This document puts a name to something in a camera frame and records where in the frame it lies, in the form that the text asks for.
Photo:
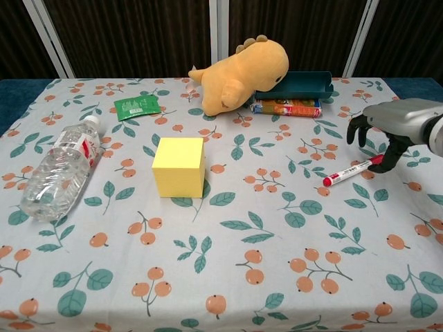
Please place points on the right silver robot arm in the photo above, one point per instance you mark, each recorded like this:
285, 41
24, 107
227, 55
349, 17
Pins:
436, 135

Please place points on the yellow dinosaur plush toy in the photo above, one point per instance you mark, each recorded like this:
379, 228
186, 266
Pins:
242, 79

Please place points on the yellow cube block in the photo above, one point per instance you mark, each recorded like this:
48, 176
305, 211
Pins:
180, 167

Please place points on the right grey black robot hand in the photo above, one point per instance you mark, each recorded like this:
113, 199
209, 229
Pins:
398, 119

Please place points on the white marker pen red cap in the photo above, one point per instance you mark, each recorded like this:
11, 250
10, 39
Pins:
349, 171

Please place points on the orange snack packet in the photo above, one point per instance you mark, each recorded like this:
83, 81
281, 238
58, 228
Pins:
287, 108

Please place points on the green tea sachet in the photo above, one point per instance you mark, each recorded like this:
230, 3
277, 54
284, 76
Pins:
136, 107

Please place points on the dark teal plastic tray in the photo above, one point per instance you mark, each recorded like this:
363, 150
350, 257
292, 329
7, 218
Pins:
301, 88

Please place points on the fruit and leaf print tablecloth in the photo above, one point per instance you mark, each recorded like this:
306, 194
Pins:
214, 242

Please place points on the clear plastic water bottle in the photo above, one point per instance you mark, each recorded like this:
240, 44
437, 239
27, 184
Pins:
59, 169

